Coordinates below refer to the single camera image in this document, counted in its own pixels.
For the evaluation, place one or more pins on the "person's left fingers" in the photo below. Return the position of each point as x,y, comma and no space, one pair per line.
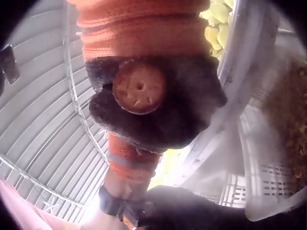
182,112

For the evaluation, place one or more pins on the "person's right fingers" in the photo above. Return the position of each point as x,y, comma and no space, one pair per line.
187,69

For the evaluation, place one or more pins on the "round tan fruit piece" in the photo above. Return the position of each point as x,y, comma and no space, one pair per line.
140,87

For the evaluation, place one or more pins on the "person's right hand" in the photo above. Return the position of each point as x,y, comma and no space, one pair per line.
141,31

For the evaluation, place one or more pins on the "pile of yellow-green fruit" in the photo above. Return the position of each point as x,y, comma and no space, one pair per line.
217,28

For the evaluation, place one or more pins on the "white plastic crate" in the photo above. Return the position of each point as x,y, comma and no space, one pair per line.
254,148

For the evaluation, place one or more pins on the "pile of brown scraps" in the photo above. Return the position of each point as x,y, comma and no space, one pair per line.
287,115

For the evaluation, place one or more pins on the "black wrist band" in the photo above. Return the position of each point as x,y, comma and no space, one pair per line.
112,203

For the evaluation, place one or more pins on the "white metal roof truss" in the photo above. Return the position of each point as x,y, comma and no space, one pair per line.
72,79

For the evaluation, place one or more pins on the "person's body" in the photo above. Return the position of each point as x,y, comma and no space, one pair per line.
28,208

